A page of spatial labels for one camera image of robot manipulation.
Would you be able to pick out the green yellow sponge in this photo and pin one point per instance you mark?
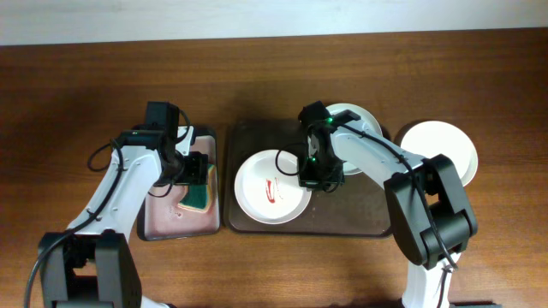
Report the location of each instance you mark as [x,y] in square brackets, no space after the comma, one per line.
[201,198]

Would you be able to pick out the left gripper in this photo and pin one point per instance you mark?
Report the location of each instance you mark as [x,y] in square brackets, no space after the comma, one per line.
[198,169]

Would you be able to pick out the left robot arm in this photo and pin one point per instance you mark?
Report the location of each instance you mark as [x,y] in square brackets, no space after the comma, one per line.
[90,264]

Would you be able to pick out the small black tray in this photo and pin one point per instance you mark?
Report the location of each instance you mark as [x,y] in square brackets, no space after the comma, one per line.
[161,219]

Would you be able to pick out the pale grey plate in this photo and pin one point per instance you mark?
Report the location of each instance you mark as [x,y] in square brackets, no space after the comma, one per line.
[370,122]

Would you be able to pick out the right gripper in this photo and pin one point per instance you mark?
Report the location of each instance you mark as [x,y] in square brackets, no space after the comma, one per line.
[306,179]

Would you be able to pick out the white plate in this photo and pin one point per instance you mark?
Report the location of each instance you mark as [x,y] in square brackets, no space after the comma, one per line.
[430,138]

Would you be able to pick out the cream plate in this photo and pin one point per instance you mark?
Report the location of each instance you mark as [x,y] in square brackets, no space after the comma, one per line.
[267,189]

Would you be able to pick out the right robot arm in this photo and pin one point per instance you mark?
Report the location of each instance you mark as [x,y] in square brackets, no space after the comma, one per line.
[431,218]

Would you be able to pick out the large brown serving tray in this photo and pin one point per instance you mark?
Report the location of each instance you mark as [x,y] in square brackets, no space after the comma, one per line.
[357,208]

